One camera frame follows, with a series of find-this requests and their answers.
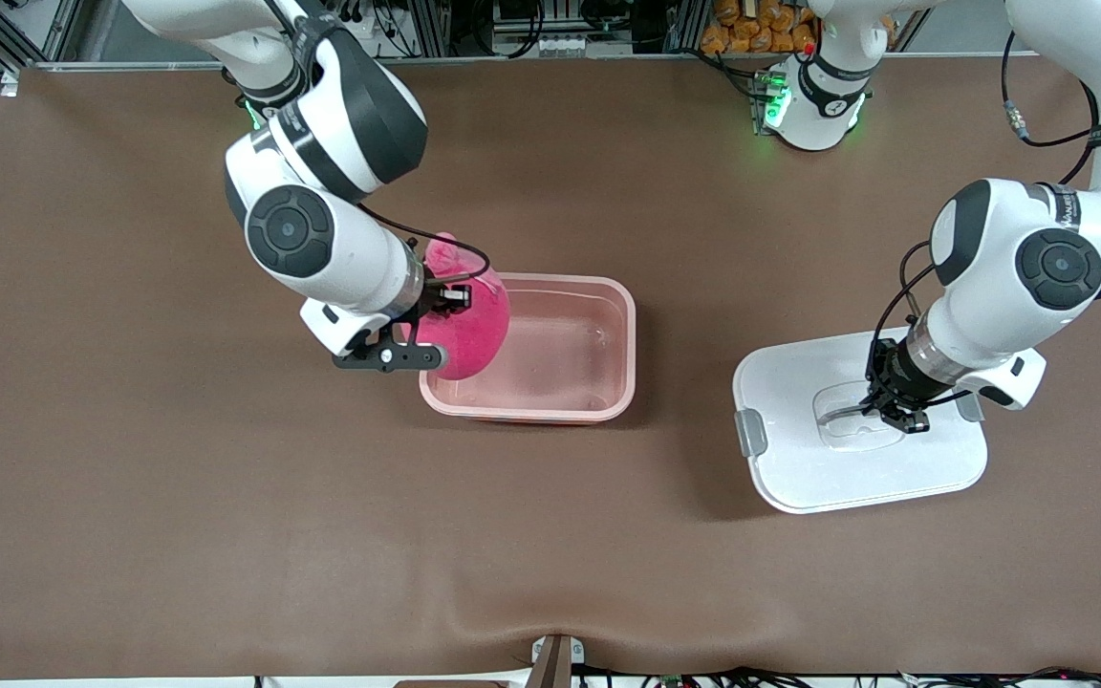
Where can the pink plush toy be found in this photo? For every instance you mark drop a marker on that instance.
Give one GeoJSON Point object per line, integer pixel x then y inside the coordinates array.
{"type": "Point", "coordinates": [464, 334]}

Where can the aluminium table rail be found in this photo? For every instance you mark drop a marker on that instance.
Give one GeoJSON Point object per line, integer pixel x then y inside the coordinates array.
{"type": "Point", "coordinates": [512, 60]}

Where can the metal table edge bracket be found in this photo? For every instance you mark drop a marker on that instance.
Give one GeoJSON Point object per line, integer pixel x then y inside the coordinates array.
{"type": "Point", "coordinates": [555, 659]}

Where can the white box lid grey latches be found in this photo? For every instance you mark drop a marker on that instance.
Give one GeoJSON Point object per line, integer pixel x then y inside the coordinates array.
{"type": "Point", "coordinates": [828, 468]}

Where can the pink plastic box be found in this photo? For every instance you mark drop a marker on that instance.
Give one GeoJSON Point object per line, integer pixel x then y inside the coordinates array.
{"type": "Point", "coordinates": [570, 354]}

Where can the white power strip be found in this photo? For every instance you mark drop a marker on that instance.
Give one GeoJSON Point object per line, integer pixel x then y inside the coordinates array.
{"type": "Point", "coordinates": [359, 24]}

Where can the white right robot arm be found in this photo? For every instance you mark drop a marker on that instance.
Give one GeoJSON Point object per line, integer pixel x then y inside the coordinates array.
{"type": "Point", "coordinates": [321, 239]}

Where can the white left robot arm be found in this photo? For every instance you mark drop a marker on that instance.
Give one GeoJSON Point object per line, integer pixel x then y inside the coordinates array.
{"type": "Point", "coordinates": [990, 277]}

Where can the pile of orange packets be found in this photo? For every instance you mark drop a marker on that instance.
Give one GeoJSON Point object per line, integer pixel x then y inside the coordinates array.
{"type": "Point", "coordinates": [746, 33]}

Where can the aluminium frame post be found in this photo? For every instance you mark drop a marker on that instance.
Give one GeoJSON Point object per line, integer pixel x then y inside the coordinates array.
{"type": "Point", "coordinates": [63, 29]}

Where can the white terminal block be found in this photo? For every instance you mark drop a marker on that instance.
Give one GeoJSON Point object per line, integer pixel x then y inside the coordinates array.
{"type": "Point", "coordinates": [565, 45]}

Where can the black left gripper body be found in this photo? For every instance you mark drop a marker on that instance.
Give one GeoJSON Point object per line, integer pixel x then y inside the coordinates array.
{"type": "Point", "coordinates": [889, 384]}

